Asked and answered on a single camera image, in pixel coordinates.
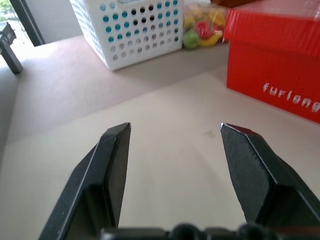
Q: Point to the red cardboard box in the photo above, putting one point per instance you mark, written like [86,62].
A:
[262,67]

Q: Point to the teal object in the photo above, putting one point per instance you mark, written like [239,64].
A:
[115,16]

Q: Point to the dark window frame post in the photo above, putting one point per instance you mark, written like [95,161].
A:
[27,22]

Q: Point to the bag of toy fruits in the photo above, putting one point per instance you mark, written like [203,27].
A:
[202,27]

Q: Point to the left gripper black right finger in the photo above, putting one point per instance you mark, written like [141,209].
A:
[250,170]

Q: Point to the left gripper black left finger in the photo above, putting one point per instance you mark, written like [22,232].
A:
[100,175]

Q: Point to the white perforated plastic basket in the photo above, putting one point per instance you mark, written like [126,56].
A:
[117,65]

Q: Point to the green conveyor belt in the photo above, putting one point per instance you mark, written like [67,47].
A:
[11,57]

